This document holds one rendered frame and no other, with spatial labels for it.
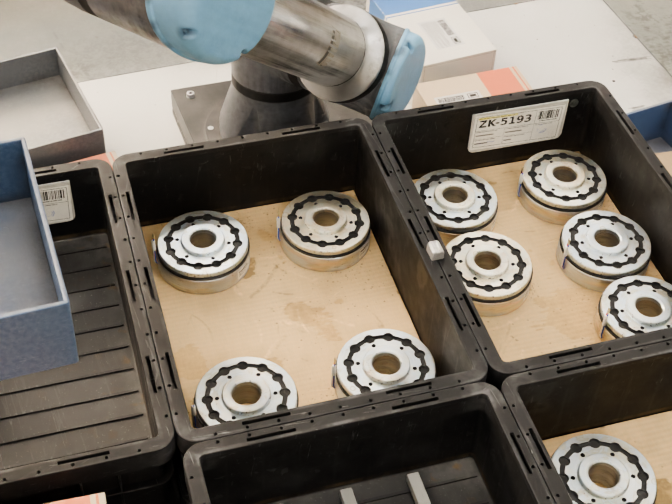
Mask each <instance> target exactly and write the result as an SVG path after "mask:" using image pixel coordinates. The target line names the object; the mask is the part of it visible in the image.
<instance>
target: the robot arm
mask: <svg viewBox="0 0 672 504"><path fill-rule="evenodd" d="M64 1H65V2H67V3H69V4H71V5H73V6H75V7H76V8H78V9H80V10H82V11H84V12H86V13H89V14H91V15H94V16H96V17H98V18H100V19H102V20H105V21H107V22H109V23H111V24H114V25H116V26H118V27H121V28H123V29H125V30H127V31H130V32H132V33H134V34H136V35H139V36H141V37H143V38H146V39H148V40H150V41H152V42H155V43H157V44H159V45H161V46H164V47H166V48H168V49H170V50H171V51H172V52H174V53H176V54H177V55H179V56H181V57H183V58H186V59H188V60H191V61H195V62H201V63H206V64H211V65H222V64H227V63H231V84H230V87H229V90H228V92H227V95H226V98H225V101H224V103H223V106H222V109H221V112H220V117H219V124H220V135H221V137H222V139H223V138H229V137H236V136H242V135H248V134H255V133H261V132H267V131H274V130H280V129H286V128H292V127H299V126H305V125H311V124H318V123H324V122H329V115H328V111H327V108H326V106H325V103H324V100H327V101H329V102H332V103H335V104H338V105H341V106H344V107H347V108H349V109H352V110H354V111H356V112H359V113H361V114H363V115H366V116H368V117H369V119H371V120H373V118H374V117H375V116H377V115H379V114H382V113H387V112H393V111H399V110H404V109H405V108H406V106H407V105H408V103H409V101H410V99H411V98H412V96H413V94H414V92H415V89H416V87H417V85H418V82H419V80H420V77H421V74H422V70H423V66H424V62H425V54H426V47H425V42H424V40H423V38H422V37H421V36H420V35H418V34H416V33H413V32H411V31H410V29H409V28H406V29H404V28H402V27H399V26H396V25H394V24H391V23H389V22H387V21H384V20H382V19H380V18H378V17H376V16H374V15H372V14H370V13H368V12H367V11H365V10H363V9H361V8H359V7H356V6H353V5H347V4H339V3H336V2H333V1H331V0H64ZM323 99H324V100H323Z"/></svg>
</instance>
